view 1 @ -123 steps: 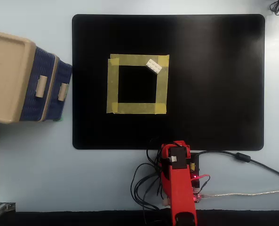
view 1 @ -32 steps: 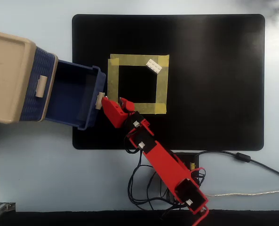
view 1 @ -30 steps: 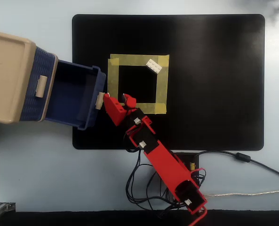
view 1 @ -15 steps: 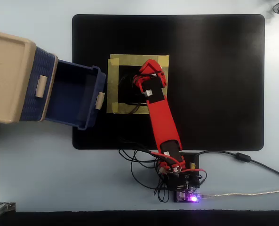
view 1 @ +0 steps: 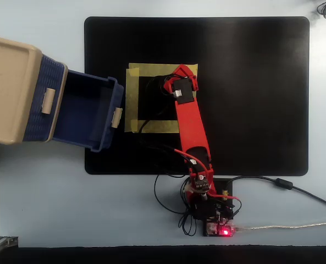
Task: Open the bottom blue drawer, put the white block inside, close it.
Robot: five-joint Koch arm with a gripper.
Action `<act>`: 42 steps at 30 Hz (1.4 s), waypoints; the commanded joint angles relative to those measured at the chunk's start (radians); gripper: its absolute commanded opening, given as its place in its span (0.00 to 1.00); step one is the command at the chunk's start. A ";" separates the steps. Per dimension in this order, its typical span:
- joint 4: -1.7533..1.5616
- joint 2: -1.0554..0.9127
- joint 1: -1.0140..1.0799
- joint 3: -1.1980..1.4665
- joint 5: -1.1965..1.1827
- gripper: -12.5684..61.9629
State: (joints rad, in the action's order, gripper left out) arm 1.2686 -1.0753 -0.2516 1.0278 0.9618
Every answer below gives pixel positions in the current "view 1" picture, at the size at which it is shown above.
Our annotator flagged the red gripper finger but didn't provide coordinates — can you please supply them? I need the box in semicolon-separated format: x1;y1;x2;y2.
172;63;199;91
163;75;178;94

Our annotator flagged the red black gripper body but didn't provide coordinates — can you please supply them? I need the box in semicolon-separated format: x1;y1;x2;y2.
170;76;199;106

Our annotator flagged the beige drawer knob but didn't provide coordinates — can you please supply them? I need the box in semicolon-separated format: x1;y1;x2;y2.
110;107;123;129
41;88;56;114

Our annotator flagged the blue woven-pattern drawer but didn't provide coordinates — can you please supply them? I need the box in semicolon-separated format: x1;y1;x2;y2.
52;69;124;153
22;54;69;143

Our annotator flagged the beige plastic drawer cabinet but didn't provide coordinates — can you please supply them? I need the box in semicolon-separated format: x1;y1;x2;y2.
0;35;69;146

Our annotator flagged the yellow masking tape strip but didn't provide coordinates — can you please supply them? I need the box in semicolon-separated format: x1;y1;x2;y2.
129;63;198;78
125;63;140;134
125;119;180;134

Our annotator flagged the black mat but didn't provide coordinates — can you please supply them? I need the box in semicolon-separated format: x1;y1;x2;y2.
84;16;310;175

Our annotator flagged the controller circuit board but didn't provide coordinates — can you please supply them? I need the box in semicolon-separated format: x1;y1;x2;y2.
203;221;237;238

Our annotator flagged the black servo wire bundle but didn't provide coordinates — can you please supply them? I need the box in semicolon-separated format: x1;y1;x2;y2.
139;73;190;178

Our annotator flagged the black wire loop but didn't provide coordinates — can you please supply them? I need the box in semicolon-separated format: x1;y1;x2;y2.
153;172;200;237

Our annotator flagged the pink sleeved red wire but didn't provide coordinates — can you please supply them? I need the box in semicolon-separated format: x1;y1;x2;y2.
206;190;242;210

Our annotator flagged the black power cable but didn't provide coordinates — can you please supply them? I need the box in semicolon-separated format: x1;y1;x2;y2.
225;175;326;213

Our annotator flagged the white usb cable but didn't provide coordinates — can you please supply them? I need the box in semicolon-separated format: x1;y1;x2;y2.
233;221;326;231

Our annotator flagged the aluminium frame post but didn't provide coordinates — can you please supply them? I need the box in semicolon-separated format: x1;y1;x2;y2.
0;235;19;256

